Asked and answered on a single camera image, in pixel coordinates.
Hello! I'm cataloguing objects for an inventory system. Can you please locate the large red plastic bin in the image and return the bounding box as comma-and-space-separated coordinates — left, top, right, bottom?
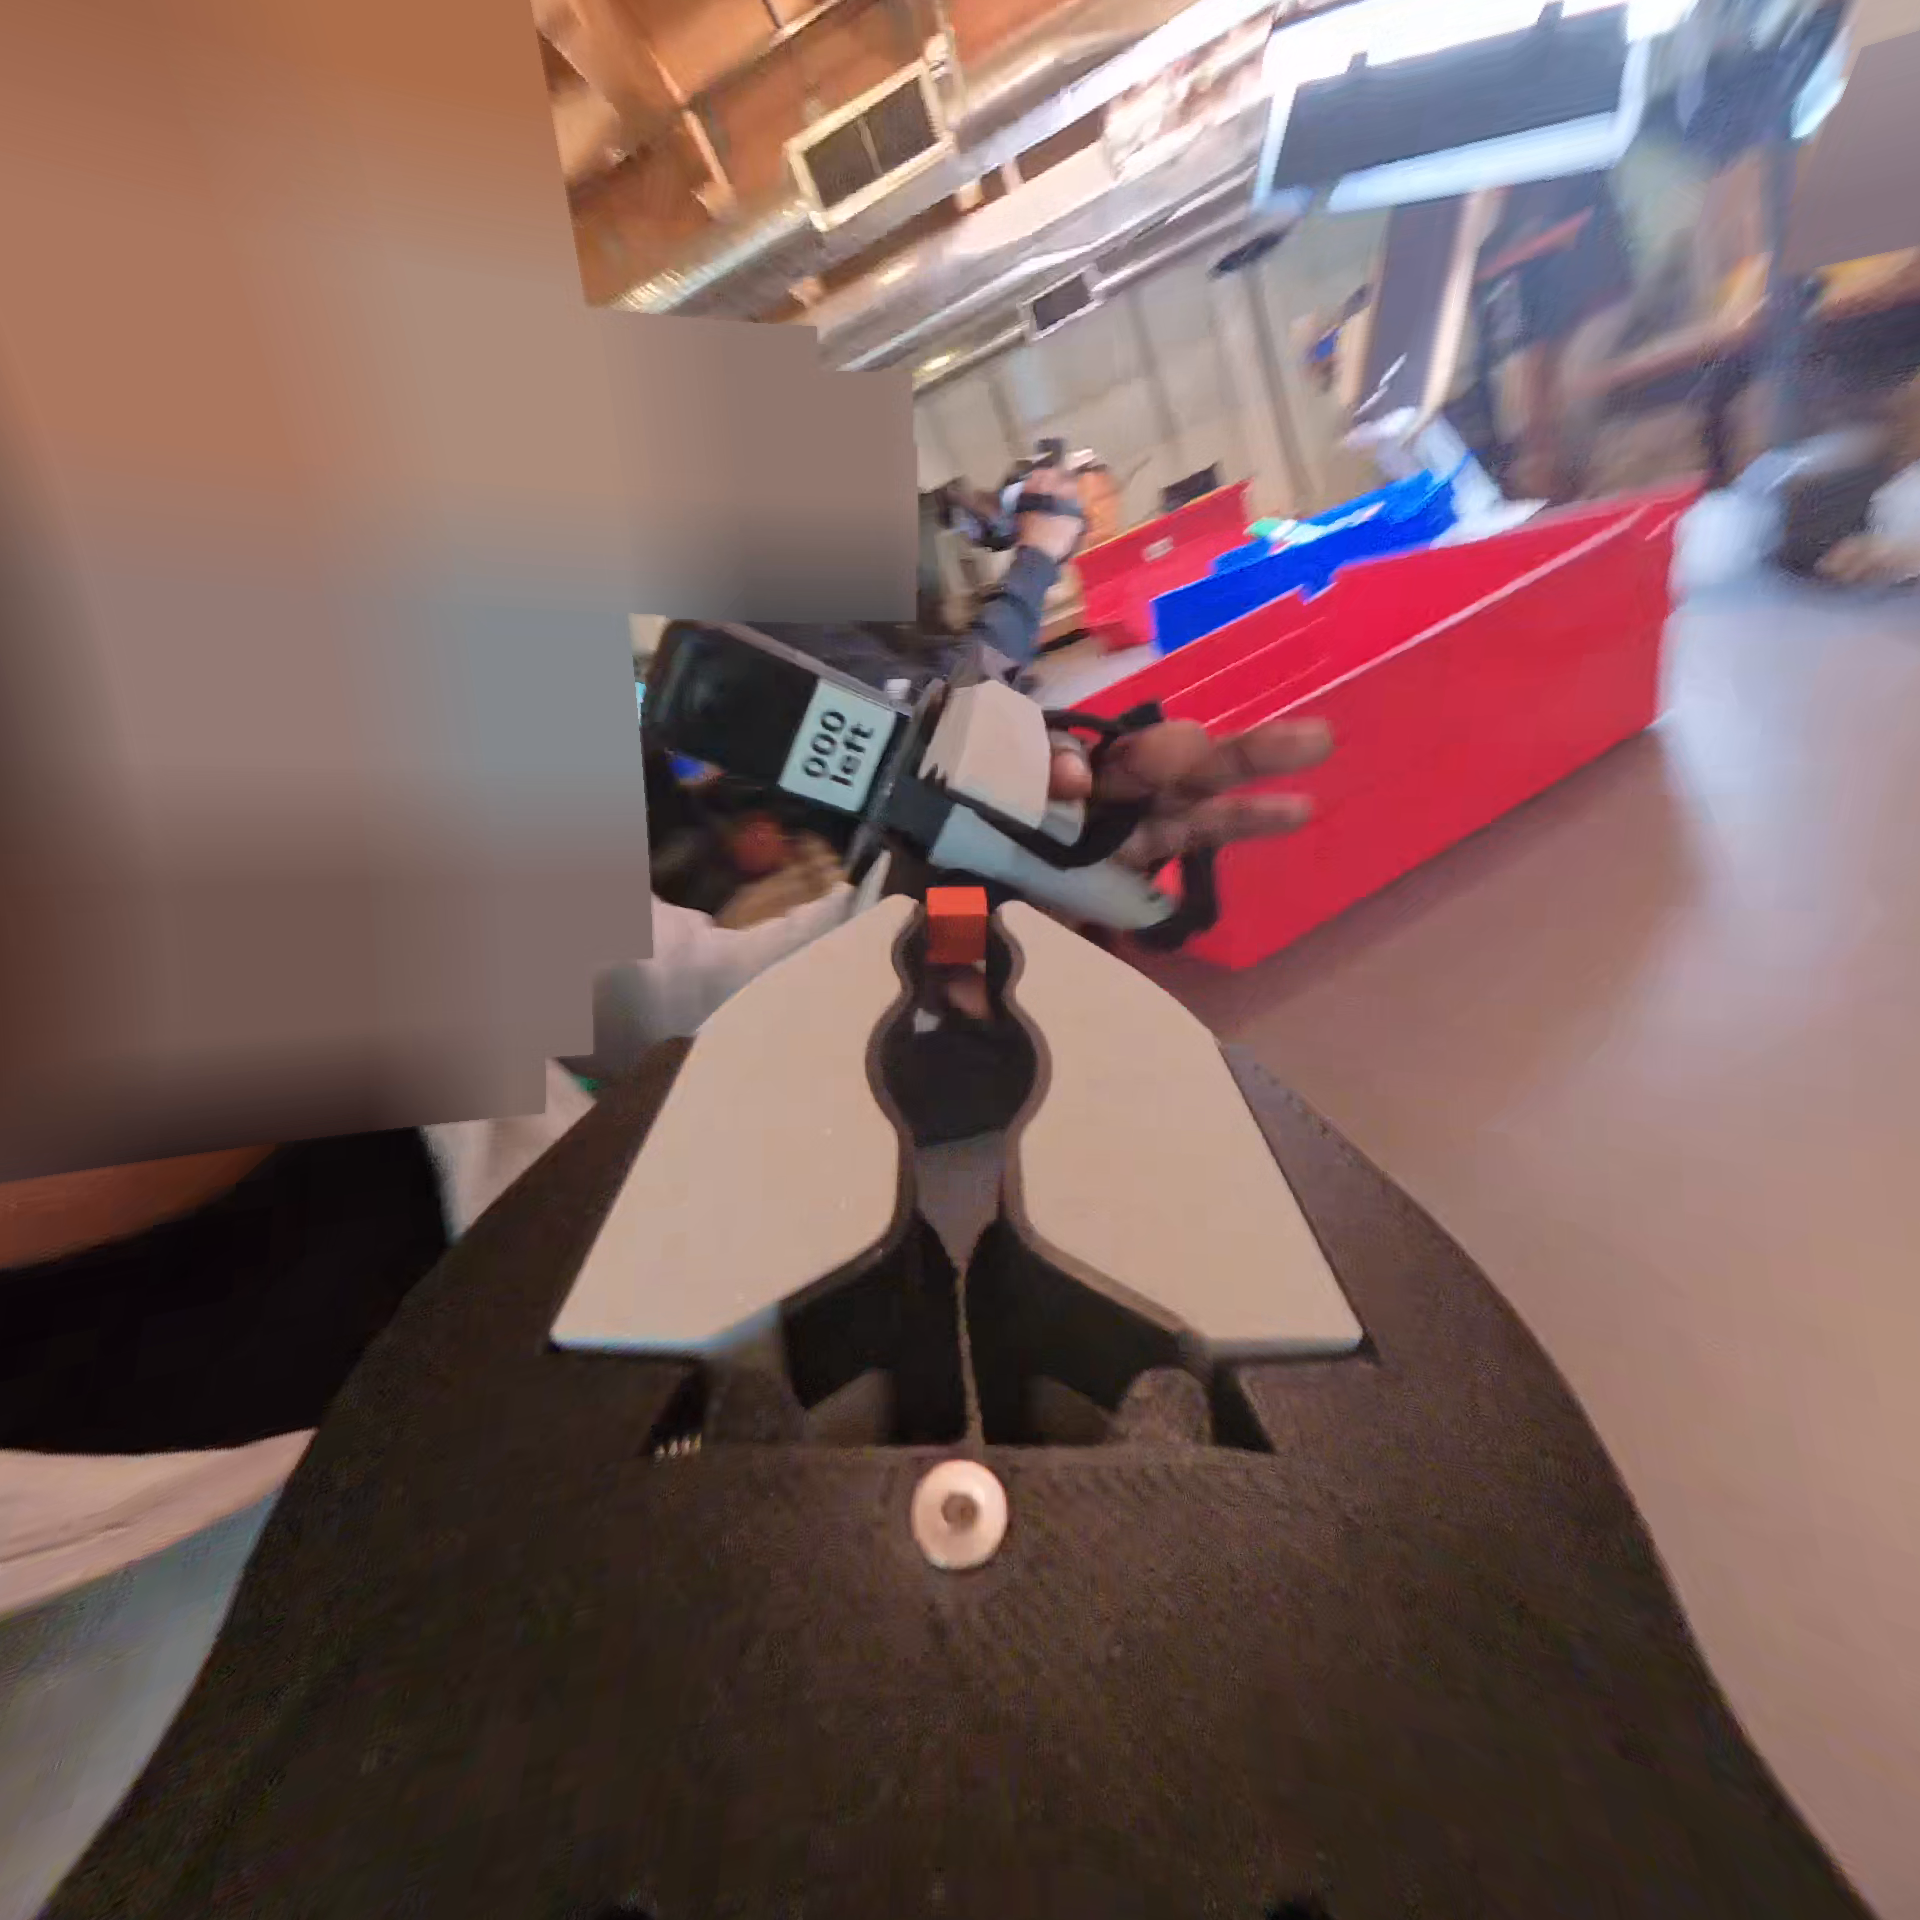
1052, 478, 1705, 976

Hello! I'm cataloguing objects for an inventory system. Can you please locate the white ceiling air vent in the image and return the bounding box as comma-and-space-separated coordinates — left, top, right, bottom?
792, 57, 965, 229

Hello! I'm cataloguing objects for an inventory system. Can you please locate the hanging ceiling light panel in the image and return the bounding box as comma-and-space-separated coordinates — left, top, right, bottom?
1257, 0, 1654, 217

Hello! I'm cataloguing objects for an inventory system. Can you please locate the small red plastic bin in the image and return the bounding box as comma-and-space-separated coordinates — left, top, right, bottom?
1077, 478, 1257, 657

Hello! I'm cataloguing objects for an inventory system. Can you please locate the blue plastic bin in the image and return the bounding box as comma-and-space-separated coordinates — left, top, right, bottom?
1152, 473, 1469, 657

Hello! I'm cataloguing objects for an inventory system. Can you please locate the silver ventilation duct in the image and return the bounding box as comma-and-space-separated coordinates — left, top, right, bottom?
600, 100, 1301, 377

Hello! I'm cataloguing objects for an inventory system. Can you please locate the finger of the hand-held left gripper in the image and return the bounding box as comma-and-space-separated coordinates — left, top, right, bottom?
912, 685, 1058, 825
887, 790, 1091, 881

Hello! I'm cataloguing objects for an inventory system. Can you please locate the person's left hand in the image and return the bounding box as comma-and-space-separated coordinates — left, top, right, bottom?
1052, 717, 1340, 868

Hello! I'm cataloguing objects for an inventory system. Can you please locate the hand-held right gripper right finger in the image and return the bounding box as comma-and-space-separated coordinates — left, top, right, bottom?
965, 894, 1369, 1439

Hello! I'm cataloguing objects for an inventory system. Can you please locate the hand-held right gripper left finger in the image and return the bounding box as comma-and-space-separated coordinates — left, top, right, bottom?
547, 894, 971, 1439

